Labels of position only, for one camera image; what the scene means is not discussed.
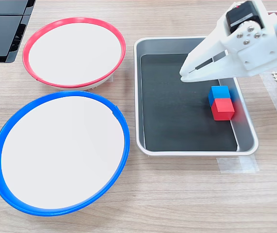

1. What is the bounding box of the red cube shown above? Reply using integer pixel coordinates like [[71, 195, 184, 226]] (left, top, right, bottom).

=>
[[210, 98, 235, 121]]

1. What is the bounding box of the black tray mat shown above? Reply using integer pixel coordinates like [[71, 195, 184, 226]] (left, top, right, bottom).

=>
[[140, 53, 238, 152]]

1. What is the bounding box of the steel tray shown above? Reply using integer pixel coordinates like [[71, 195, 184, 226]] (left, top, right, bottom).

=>
[[133, 36, 260, 157]]

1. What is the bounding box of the blue cube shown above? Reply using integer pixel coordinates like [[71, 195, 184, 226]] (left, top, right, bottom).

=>
[[208, 85, 231, 107]]

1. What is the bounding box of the clear tape strip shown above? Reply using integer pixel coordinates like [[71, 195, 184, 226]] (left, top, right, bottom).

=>
[[216, 156, 260, 174]]

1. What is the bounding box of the red-rimmed white plate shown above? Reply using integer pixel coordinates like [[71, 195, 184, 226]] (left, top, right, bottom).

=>
[[22, 17, 126, 91]]

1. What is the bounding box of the blue-rimmed white plate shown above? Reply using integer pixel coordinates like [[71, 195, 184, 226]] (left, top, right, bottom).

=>
[[0, 90, 131, 217]]

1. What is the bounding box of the black plastic case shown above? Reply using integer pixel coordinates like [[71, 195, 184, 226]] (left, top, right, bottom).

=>
[[0, 0, 36, 64]]

